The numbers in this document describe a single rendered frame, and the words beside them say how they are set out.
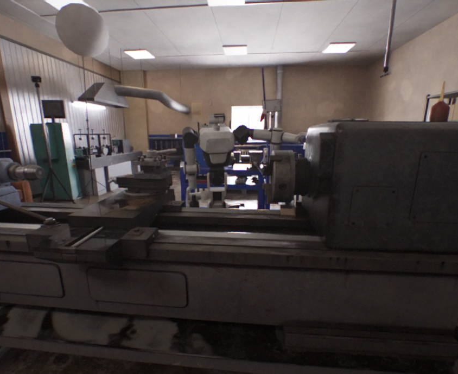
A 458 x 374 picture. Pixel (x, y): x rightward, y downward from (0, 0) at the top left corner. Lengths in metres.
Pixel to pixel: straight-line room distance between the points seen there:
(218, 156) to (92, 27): 3.46
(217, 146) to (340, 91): 7.21
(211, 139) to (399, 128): 1.22
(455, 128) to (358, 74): 7.96
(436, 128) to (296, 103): 7.40
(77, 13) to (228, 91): 4.89
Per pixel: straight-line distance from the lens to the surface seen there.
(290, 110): 8.31
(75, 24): 4.79
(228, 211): 1.39
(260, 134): 1.90
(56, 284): 1.42
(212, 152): 1.84
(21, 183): 4.97
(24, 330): 1.57
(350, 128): 0.95
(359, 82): 8.99
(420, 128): 1.06
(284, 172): 1.03
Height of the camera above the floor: 1.29
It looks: 13 degrees down
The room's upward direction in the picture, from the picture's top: straight up
